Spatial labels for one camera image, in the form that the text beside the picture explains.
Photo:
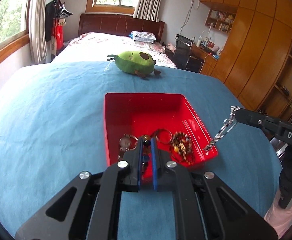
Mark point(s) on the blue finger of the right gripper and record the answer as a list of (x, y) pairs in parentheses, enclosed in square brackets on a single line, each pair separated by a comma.
[(249, 118)]

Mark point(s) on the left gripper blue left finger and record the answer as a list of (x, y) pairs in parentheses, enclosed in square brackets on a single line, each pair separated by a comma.
[(132, 179)]

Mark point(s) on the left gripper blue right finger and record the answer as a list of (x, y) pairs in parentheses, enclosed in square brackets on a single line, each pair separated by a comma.
[(162, 177)]

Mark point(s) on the dark bead necklace gold pendant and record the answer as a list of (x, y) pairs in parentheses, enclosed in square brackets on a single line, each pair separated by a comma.
[(181, 148)]

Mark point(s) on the pink right sleeve forearm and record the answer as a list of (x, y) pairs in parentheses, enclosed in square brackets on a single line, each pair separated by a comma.
[(280, 219)]

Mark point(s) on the right hand black glove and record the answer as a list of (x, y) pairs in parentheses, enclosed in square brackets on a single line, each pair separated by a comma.
[(285, 180)]

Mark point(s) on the silver wrist watch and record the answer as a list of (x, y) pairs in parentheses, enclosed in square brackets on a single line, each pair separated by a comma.
[(126, 143)]

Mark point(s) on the red plastic tray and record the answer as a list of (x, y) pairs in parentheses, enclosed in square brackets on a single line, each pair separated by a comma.
[(141, 114)]

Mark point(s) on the wooden desk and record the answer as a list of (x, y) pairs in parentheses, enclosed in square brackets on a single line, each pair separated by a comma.
[(208, 61)]

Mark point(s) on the green avocado plush toy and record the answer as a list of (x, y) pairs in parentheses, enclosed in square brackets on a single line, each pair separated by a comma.
[(135, 62)]

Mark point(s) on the blue bed blanket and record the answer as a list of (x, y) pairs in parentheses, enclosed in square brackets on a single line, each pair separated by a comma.
[(51, 129)]

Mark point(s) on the black office chair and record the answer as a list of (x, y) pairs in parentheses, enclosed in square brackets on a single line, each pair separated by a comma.
[(182, 51)]

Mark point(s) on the floral bed sheet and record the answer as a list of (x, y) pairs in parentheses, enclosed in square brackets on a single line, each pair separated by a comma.
[(97, 47)]

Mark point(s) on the dark wooden headboard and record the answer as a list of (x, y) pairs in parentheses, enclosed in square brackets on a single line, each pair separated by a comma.
[(120, 25)]

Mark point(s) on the beige curtain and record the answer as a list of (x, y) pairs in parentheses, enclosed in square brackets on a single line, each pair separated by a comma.
[(147, 10)]

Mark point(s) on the coat rack with clothes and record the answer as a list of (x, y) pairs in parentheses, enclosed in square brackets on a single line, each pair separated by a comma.
[(54, 21)]

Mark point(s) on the large side window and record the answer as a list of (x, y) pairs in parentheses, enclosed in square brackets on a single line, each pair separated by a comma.
[(13, 26)]

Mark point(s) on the side window curtain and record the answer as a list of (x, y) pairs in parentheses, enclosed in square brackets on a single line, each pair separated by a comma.
[(38, 48)]

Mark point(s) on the red-brown ring bangle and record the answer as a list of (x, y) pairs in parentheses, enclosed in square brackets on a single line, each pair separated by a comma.
[(163, 136)]

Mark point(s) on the wall bookshelf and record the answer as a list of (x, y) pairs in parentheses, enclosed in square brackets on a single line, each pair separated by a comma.
[(220, 20)]

